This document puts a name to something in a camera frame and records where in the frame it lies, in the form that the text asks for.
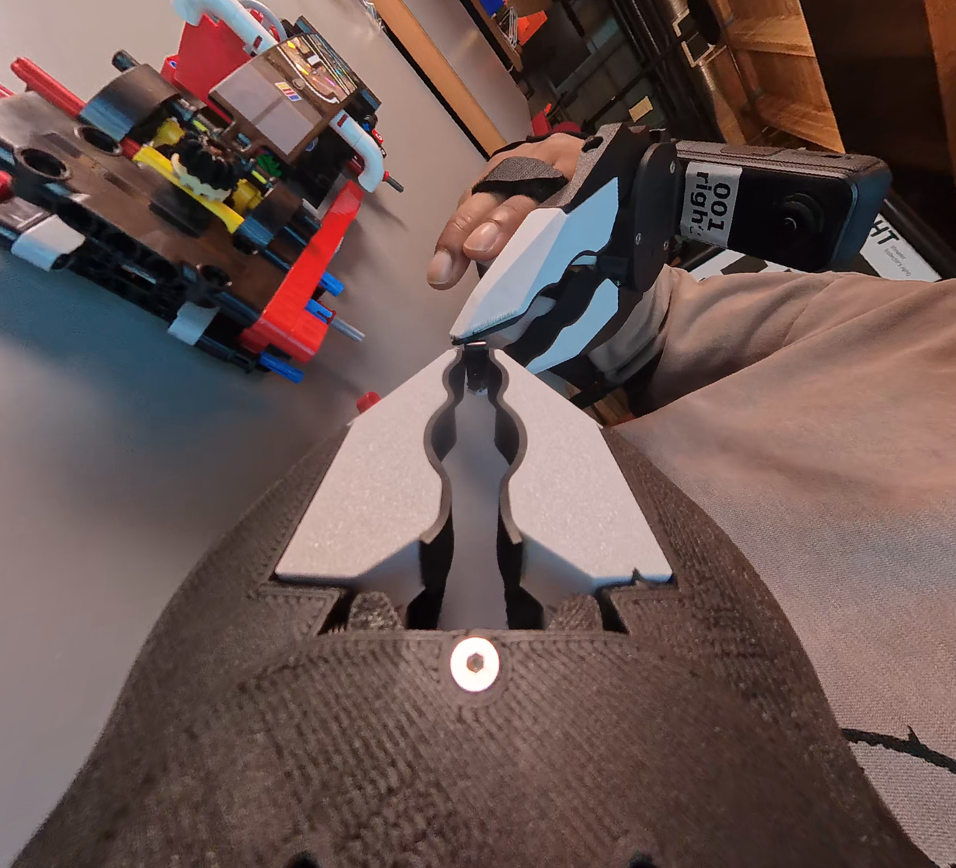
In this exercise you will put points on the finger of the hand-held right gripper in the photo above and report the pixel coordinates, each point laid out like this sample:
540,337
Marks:
582,323
538,256

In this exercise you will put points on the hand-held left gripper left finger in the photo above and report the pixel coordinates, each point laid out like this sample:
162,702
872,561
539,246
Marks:
358,509

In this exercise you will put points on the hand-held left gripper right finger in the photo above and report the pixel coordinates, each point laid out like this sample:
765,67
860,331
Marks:
590,509

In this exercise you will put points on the red angled lego beam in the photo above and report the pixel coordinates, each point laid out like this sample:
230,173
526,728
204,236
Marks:
367,403

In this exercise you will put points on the black lego connector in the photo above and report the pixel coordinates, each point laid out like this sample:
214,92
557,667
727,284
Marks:
476,368

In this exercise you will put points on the lego car model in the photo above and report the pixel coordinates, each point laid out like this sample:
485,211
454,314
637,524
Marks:
187,174

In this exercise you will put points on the person's right forearm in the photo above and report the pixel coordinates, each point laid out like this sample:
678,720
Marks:
747,330

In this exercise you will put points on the person's right hand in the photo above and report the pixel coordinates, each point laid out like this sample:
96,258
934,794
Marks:
478,226

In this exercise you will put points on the framed marker sign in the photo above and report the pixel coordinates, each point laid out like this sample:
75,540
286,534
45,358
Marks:
896,248

